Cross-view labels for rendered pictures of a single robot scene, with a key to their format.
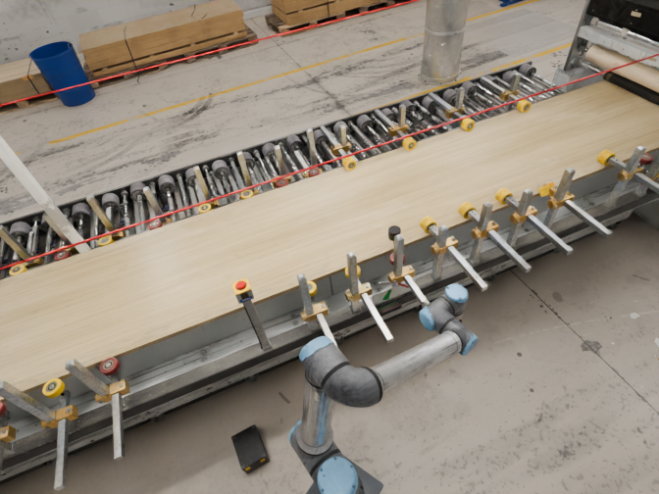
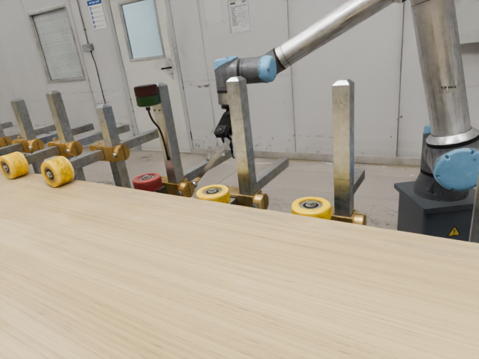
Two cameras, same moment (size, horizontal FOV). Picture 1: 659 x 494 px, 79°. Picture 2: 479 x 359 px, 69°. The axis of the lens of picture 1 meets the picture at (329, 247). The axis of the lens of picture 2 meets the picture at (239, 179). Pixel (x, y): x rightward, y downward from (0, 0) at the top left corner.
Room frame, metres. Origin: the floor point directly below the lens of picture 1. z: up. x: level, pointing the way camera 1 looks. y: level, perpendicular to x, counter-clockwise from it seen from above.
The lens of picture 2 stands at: (1.78, 0.54, 1.23)
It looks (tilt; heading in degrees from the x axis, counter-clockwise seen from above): 21 degrees down; 230
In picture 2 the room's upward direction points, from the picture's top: 7 degrees counter-clockwise
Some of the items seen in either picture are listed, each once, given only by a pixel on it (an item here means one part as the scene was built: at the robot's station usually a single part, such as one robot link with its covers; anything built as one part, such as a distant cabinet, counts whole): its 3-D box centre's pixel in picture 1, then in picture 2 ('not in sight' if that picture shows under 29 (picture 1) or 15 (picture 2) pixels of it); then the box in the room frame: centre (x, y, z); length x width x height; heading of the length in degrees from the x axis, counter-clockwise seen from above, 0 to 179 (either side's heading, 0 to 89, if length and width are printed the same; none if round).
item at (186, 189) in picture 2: (400, 274); (171, 187); (1.30, -0.35, 0.85); 0.14 x 0.06 x 0.05; 107
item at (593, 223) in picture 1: (581, 214); (26, 134); (1.46, -1.37, 0.95); 0.37 x 0.03 x 0.03; 17
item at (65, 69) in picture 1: (66, 74); not in sight; (5.94, 3.31, 0.36); 0.59 x 0.57 x 0.73; 19
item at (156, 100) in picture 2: not in sight; (147, 100); (1.34, -0.32, 1.12); 0.06 x 0.06 x 0.02
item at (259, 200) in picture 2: (358, 292); (242, 199); (1.23, -0.12, 0.84); 0.14 x 0.06 x 0.05; 107
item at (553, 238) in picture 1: (533, 221); (41, 139); (1.45, -1.11, 0.95); 0.50 x 0.04 x 0.04; 17
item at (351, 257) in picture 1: (353, 284); (246, 172); (1.22, -0.09, 0.92); 0.04 x 0.04 x 0.48; 17
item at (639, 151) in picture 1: (623, 180); not in sight; (1.72, -1.77, 0.90); 0.04 x 0.04 x 0.48; 17
